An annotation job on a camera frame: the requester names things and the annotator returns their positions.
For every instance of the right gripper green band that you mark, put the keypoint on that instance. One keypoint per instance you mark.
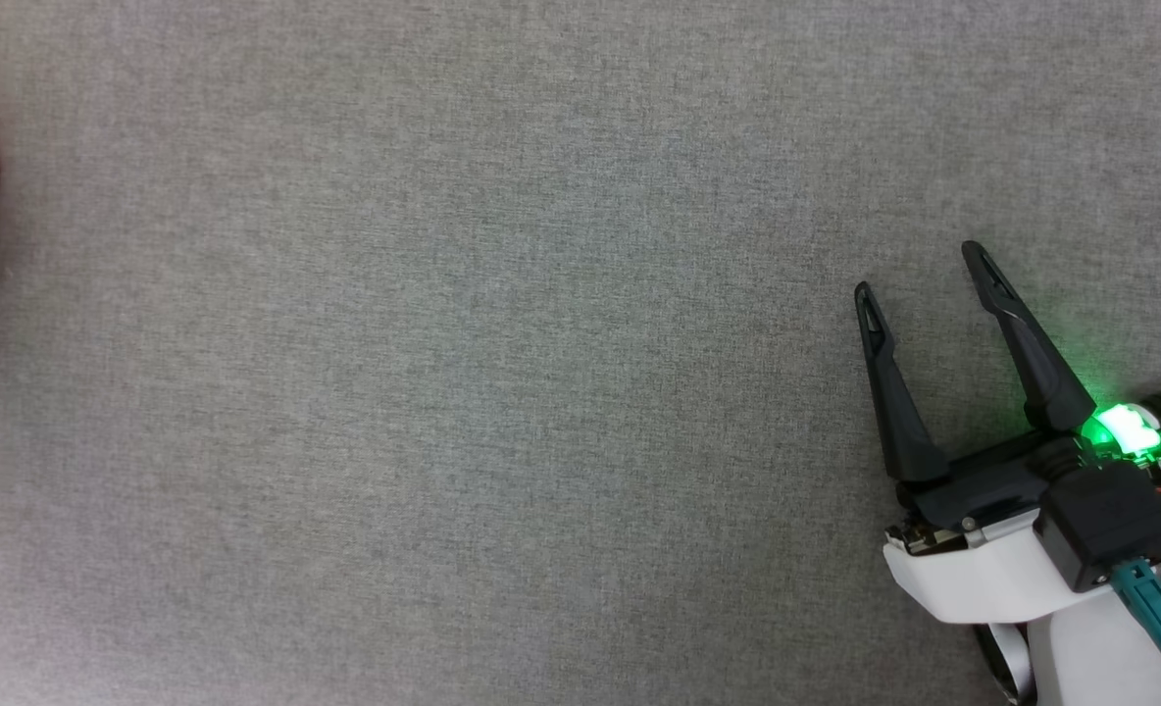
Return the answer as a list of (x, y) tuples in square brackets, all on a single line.
[(983, 579)]

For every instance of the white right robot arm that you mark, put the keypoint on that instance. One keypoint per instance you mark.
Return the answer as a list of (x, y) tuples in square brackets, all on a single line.
[(1090, 657)]

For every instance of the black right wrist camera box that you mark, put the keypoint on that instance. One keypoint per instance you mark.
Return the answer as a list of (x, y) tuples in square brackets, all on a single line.
[(1110, 520)]

